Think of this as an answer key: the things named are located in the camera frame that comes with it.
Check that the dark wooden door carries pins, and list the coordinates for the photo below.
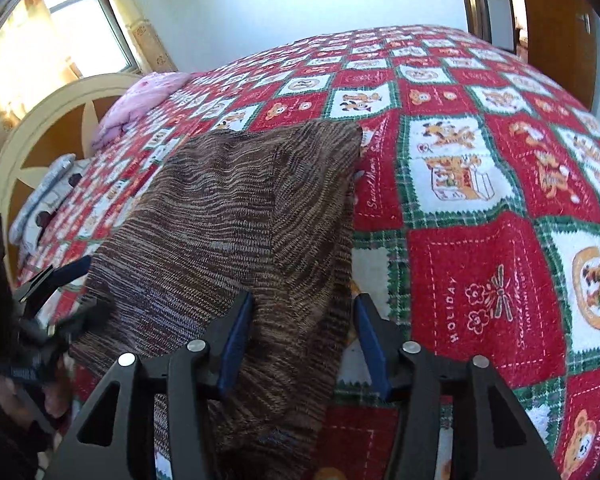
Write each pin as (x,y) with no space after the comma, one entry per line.
(475,0)

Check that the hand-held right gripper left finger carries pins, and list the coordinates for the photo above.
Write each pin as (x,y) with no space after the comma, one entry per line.
(235,345)

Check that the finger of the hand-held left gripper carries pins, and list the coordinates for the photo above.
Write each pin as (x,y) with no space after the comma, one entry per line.
(87,312)
(72,267)

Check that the yellow patterned curtain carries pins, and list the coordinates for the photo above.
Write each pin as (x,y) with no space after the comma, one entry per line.
(145,40)

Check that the cream wooden headboard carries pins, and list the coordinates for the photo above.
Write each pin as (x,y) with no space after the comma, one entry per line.
(100,85)

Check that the brown wooden door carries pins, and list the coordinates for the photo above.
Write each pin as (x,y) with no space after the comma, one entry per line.
(550,25)

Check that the red checked printed blanket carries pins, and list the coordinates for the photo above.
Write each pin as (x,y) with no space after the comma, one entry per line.
(480,270)

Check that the person's left hand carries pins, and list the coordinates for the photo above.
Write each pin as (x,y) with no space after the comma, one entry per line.
(57,390)

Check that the grey patterned pillow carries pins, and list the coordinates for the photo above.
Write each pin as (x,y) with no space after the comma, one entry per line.
(45,195)

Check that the brown knit sweater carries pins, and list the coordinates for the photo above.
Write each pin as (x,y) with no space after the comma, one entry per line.
(220,230)

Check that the pink quilt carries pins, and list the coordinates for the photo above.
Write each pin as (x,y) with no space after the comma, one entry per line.
(135,100)

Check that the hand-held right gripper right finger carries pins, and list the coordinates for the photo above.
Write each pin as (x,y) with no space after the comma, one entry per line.
(372,345)

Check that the window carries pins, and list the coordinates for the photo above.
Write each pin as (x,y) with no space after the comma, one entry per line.
(75,25)

